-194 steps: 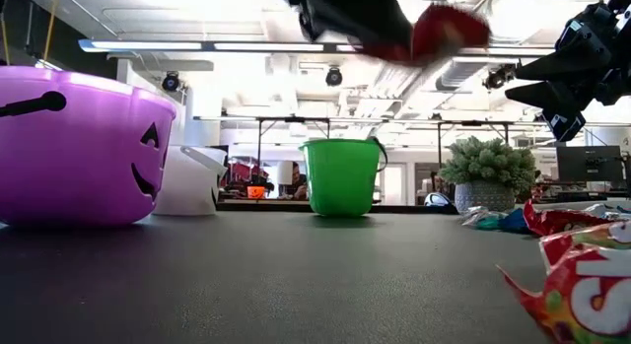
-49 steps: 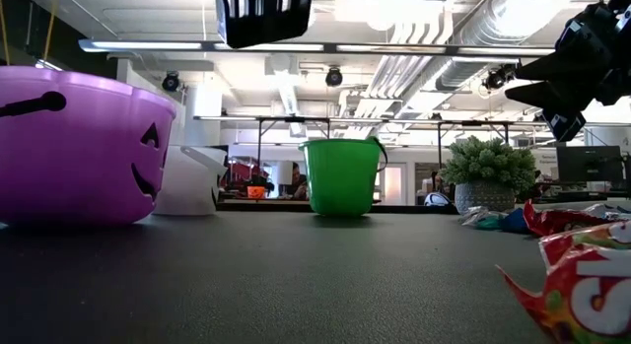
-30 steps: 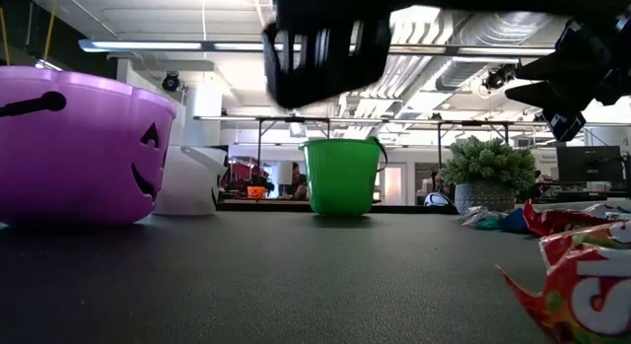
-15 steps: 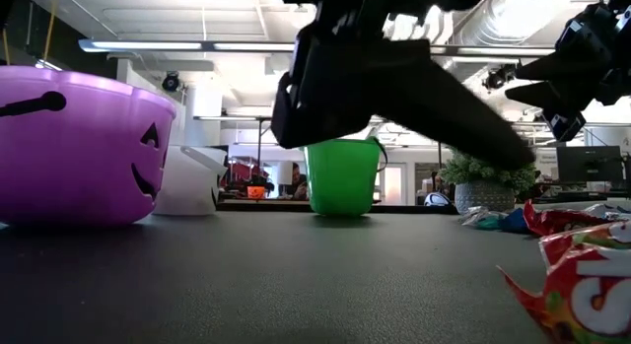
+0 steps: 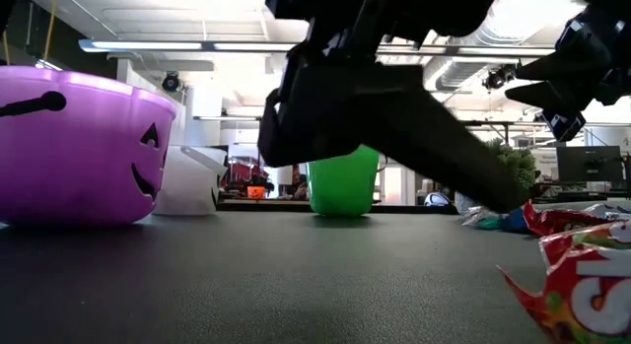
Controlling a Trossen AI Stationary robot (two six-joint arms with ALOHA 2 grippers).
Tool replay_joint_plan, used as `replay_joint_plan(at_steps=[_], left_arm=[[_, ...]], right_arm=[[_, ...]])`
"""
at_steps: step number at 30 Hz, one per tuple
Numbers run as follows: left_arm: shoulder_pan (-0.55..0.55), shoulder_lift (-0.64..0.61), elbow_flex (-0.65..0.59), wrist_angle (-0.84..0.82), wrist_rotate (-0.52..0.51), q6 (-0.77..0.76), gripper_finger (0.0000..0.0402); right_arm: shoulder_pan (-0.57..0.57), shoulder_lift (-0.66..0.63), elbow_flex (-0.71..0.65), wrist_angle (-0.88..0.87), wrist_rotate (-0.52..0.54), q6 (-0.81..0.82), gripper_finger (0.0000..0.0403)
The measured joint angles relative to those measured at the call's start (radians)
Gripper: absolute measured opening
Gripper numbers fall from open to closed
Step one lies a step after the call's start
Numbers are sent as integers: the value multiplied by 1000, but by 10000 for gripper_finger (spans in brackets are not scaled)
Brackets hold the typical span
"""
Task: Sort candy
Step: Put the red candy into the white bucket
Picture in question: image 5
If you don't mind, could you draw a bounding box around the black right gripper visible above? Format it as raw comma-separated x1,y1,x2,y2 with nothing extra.
505,6,631,113

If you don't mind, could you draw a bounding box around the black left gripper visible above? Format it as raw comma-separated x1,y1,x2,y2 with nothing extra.
258,47,524,215

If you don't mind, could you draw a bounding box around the red Skittles packet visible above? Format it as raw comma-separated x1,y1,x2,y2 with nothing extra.
496,220,631,344

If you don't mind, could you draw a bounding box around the silver candy wrapper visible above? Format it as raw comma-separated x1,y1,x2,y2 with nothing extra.
458,205,504,232

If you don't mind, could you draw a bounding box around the red candy packet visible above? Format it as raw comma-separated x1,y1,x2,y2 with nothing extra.
521,199,620,238

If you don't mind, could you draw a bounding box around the clear candy wrapper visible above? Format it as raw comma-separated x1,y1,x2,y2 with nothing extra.
586,203,631,222

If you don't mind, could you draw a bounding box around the black ceiling spotlight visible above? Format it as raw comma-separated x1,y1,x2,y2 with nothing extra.
481,65,517,92
161,71,181,94

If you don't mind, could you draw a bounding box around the green plant in grey pot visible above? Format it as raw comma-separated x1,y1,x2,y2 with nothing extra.
454,139,538,215

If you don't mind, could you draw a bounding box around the black computer monitor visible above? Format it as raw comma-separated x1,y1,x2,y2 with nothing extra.
556,145,625,183

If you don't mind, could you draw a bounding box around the green plastic bucket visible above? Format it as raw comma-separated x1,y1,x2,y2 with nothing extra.
306,145,382,218

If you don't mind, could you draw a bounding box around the person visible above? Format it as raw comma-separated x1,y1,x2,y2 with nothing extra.
289,164,310,202

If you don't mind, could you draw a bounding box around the white pumpkin face bucket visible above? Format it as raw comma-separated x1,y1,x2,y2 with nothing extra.
151,145,229,217

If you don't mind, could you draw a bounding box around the black table mat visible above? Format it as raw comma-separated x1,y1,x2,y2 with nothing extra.
0,209,631,344

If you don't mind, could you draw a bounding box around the overhead light bar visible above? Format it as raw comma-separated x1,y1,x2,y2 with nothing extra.
78,37,556,57

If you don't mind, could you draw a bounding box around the purple pumpkin face bucket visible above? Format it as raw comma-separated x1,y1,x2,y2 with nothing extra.
0,65,177,228

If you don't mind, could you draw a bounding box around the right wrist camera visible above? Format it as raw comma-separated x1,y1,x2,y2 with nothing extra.
543,111,588,143

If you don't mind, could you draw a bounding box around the yellow hanging cable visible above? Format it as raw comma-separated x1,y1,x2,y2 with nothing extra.
42,0,59,62

